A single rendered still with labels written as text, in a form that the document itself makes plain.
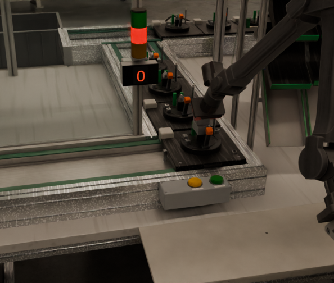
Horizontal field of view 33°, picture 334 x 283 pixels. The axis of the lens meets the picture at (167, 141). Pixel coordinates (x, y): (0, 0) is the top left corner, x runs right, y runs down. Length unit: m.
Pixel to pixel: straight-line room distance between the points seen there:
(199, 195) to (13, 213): 0.55
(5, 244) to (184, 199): 0.53
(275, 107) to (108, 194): 0.65
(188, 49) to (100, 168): 1.33
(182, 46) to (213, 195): 1.45
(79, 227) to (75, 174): 0.22
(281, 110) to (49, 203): 0.83
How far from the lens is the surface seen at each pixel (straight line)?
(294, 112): 1.95
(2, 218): 1.71
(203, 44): 3.05
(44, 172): 1.87
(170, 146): 1.88
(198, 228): 1.69
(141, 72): 1.83
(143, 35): 1.79
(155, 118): 2.07
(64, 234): 1.67
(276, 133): 1.91
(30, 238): 1.67
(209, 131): 1.78
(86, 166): 1.88
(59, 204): 1.69
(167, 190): 1.67
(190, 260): 1.57
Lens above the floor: 1.87
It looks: 28 degrees down
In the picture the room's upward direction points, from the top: 1 degrees clockwise
